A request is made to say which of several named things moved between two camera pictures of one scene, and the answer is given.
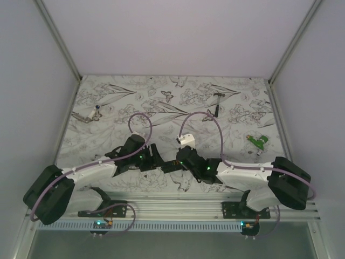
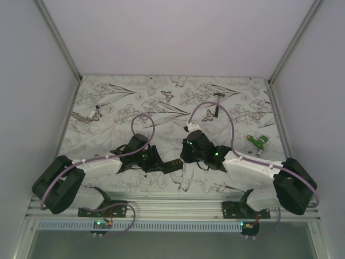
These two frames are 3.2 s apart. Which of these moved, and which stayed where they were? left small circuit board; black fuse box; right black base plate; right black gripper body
Moved: right black gripper body
Stayed: left small circuit board; right black base plate; black fuse box
